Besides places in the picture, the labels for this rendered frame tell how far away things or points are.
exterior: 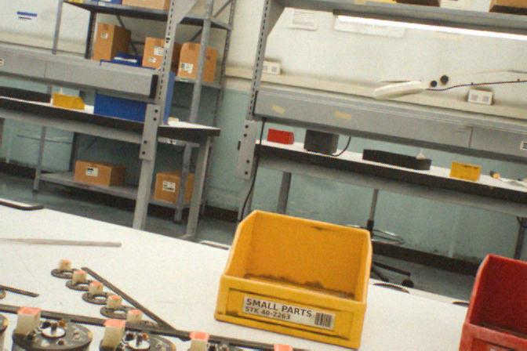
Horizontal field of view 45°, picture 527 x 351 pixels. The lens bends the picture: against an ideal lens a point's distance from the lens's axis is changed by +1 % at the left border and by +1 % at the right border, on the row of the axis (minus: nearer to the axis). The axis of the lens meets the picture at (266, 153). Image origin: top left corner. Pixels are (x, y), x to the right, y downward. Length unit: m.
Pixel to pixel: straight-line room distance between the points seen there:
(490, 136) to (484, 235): 2.22
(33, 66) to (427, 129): 1.72
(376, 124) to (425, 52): 2.20
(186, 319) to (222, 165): 4.44
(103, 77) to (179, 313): 2.43
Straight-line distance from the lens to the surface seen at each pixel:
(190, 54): 4.53
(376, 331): 0.48
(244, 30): 4.88
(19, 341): 0.22
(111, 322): 0.22
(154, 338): 0.23
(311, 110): 2.48
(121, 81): 2.79
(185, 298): 0.48
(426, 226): 4.58
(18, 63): 3.09
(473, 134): 2.41
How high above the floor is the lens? 0.90
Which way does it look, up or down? 4 degrees down
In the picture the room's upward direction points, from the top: 9 degrees clockwise
